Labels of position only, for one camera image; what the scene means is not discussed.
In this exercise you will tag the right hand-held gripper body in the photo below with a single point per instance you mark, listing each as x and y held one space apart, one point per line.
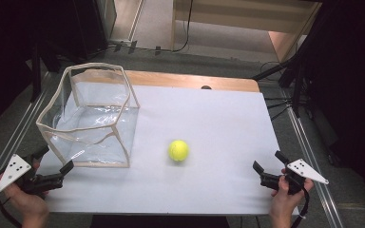
297 172

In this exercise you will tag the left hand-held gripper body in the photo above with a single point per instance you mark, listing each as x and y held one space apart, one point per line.
14 170

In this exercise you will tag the clear plastic storage box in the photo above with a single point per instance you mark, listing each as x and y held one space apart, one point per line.
88 120

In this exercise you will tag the yellow tennis ball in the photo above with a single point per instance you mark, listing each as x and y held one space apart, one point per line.
178 150

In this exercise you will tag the person's right hand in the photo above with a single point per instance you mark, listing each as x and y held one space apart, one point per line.
286 202

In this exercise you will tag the person's left hand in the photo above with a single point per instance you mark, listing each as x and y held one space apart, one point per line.
28 202

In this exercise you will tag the white paper sheet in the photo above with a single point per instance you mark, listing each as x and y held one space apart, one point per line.
202 152

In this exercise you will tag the black metal stand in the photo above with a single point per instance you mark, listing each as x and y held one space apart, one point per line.
36 74

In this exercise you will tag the black tripod stand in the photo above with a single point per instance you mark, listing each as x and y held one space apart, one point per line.
286 69

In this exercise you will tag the dark cabinet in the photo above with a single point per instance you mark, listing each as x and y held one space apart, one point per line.
85 28

